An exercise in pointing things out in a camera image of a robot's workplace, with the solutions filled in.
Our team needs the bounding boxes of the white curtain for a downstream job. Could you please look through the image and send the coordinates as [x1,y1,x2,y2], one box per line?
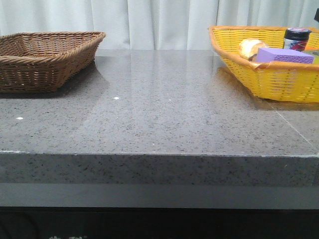
[0,0,319,50]

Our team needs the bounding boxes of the orange object in basket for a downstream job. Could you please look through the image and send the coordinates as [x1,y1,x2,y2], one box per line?
[305,45,319,50]

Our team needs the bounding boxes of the yellow woven plastic basket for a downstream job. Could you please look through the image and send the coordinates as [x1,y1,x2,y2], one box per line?
[208,25,319,103]

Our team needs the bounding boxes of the dark robot part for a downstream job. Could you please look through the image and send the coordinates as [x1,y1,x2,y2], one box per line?
[314,8,319,22]

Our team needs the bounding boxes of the purple sponge block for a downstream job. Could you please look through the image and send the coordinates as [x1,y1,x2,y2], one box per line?
[255,48,315,64]

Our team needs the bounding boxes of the bread roll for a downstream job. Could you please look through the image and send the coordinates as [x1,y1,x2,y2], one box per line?
[238,38,269,60]

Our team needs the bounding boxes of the dark jar with label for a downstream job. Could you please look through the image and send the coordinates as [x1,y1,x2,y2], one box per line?
[283,27,312,51]

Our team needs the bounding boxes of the brown wicker basket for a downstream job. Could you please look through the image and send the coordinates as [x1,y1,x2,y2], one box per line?
[0,31,106,93]

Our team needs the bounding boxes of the yellow packing tape roll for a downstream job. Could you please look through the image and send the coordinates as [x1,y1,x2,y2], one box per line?
[304,49,319,64]

